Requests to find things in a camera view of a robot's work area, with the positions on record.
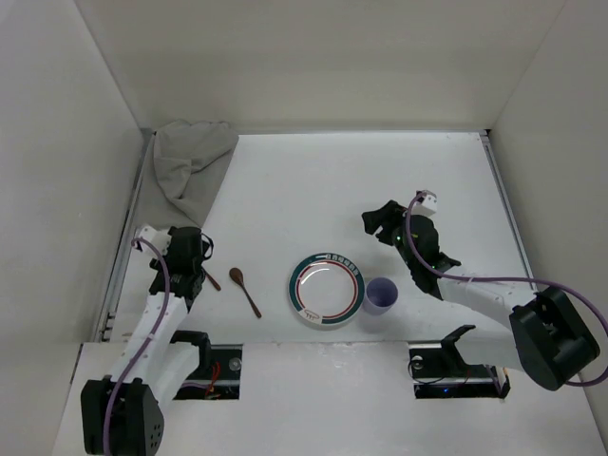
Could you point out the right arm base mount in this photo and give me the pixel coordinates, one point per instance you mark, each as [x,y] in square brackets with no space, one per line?
[438,371]

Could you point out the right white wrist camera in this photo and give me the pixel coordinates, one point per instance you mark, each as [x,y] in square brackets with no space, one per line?
[426,204]

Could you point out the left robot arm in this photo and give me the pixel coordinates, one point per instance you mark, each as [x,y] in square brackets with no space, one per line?
[122,412]

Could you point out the brown wooden spoon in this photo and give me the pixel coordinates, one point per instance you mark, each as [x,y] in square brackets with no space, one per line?
[237,276]

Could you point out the brown wooden fork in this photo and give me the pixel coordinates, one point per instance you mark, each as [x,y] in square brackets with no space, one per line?
[214,283]

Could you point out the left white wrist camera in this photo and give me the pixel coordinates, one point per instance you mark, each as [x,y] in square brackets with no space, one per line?
[151,241]

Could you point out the right aluminium frame rail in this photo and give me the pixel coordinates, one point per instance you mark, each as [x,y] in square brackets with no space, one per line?
[489,153]

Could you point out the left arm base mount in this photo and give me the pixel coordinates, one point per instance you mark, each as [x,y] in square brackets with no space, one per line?
[218,379]

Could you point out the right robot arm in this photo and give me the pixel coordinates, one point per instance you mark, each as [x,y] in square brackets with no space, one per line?
[544,336]

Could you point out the grey cloth placemat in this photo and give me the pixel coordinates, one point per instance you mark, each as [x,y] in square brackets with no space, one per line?
[190,161]

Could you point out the white plate green red rim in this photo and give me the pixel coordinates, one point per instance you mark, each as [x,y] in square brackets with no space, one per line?
[326,290]

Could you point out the left aluminium frame rail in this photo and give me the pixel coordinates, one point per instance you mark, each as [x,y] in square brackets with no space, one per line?
[109,302]

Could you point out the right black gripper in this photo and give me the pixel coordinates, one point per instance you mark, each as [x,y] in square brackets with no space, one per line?
[389,220]

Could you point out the purple plastic cup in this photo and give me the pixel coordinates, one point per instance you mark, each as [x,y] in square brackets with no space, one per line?
[380,295]

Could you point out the aluminium frame rail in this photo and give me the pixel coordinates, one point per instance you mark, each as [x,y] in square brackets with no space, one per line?
[489,153]
[109,302]

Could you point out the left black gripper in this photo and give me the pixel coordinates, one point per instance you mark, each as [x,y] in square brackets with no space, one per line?
[191,286]

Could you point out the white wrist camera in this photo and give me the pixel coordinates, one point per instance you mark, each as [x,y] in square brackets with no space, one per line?
[151,241]
[426,204]

